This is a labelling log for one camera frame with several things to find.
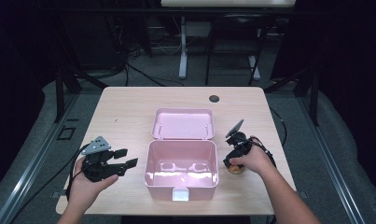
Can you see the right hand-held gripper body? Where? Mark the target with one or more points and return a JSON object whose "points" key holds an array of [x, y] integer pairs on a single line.
{"points": [[240, 144]]}

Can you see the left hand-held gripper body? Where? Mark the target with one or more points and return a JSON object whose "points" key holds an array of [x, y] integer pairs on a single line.
{"points": [[97, 165]]}

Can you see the small round golden tin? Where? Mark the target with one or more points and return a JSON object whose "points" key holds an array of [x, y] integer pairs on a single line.
{"points": [[235, 169]]}

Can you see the pink plastic storage box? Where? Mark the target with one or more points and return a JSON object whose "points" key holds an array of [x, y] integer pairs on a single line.
{"points": [[182, 161]]}

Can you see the person's right hand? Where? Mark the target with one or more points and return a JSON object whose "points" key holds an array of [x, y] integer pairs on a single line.
{"points": [[257, 160]]}

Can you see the person's left hand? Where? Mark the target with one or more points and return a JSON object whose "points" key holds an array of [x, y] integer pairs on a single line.
{"points": [[83, 189]]}

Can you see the black metal stand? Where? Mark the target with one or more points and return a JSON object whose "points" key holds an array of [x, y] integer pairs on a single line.
{"points": [[314, 99], [59, 93]]}

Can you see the white desk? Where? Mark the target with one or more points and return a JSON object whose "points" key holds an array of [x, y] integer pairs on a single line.
{"points": [[183, 62]]}

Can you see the black cabinet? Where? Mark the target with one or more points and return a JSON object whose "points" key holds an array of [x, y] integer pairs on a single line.
{"points": [[92, 43]]}

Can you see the black chair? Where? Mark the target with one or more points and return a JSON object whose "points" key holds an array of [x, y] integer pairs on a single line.
{"points": [[235, 31]]}

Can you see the aluminium floor rail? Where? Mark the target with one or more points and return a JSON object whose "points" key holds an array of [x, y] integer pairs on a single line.
{"points": [[30, 168], [331, 161]]}

